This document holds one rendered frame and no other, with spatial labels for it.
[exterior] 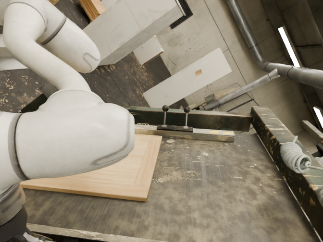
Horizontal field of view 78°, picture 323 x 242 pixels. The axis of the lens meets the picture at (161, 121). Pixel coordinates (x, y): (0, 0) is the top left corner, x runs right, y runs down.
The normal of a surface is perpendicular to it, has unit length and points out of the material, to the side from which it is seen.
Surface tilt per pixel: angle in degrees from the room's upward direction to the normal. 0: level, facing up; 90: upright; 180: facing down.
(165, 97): 90
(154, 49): 90
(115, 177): 57
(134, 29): 90
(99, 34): 90
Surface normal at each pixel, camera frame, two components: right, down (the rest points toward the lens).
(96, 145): 0.40, 0.20
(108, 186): 0.01, -0.90
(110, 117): 0.42, -0.49
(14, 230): 0.89, 0.21
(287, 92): -0.21, 0.31
